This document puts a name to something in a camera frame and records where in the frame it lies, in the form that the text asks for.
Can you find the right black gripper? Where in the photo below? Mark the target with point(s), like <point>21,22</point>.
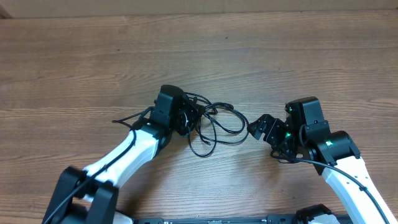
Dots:
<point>276,127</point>

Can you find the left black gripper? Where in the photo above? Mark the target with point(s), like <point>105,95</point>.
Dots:
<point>192,107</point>

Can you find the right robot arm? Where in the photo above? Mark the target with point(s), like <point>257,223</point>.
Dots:
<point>346,173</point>

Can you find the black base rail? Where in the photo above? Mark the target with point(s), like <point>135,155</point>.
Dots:
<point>312,214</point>

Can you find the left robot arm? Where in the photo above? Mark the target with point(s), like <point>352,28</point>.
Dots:
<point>90,195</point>

